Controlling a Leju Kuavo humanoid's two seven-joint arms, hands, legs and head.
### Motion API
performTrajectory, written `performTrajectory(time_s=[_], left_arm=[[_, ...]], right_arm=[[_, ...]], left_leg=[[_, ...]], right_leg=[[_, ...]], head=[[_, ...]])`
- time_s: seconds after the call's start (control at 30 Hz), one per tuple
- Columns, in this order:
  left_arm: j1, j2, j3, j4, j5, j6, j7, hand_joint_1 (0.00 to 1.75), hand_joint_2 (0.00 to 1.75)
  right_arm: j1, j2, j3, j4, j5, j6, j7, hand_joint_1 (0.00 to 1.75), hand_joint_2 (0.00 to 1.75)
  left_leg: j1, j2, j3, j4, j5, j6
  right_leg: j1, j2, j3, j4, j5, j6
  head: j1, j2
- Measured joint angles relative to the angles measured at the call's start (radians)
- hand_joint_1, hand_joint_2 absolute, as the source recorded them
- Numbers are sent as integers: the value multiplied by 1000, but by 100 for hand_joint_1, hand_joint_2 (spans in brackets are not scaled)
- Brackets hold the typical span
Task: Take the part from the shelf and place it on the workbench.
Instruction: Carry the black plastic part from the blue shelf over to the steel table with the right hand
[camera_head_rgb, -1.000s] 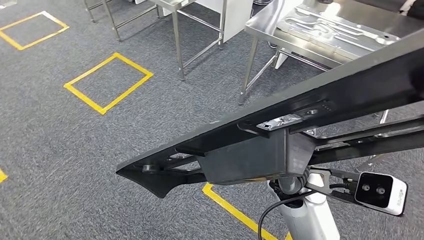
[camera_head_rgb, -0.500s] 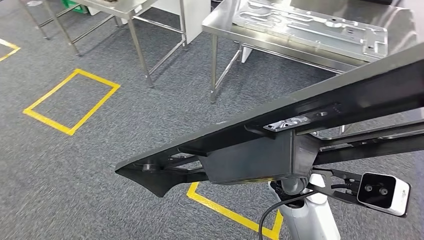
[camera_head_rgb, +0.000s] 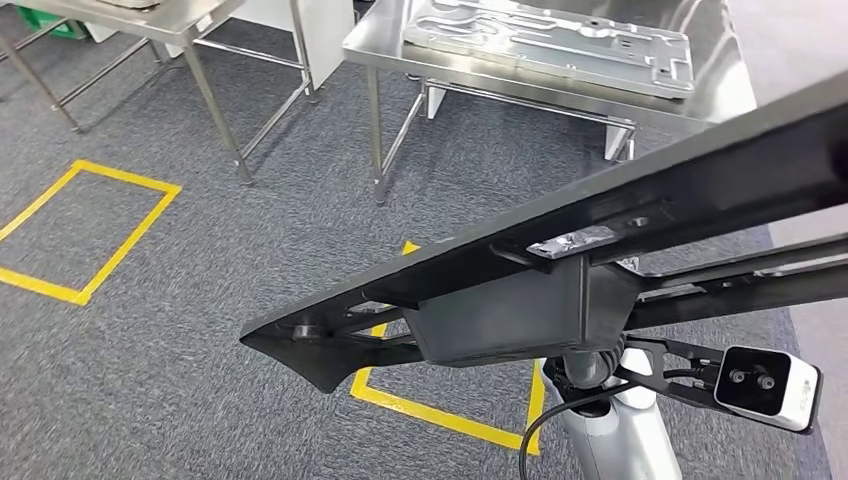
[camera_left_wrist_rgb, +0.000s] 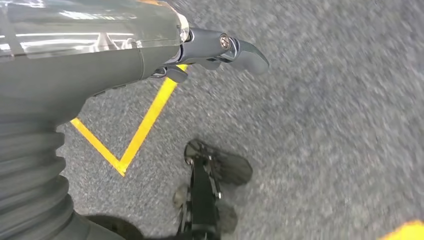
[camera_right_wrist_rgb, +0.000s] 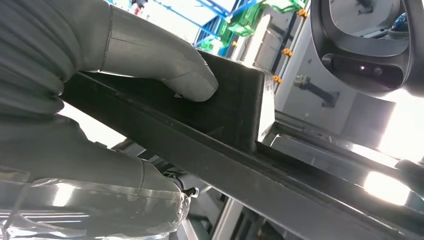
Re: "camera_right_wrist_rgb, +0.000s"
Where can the silver robot torso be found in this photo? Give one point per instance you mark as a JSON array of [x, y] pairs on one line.
[[314, 49]]

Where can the green plastic crate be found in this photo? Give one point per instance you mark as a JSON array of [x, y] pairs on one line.
[[246, 23]]

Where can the blue metal storage rack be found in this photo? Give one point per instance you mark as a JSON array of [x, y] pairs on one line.
[[212, 30]]

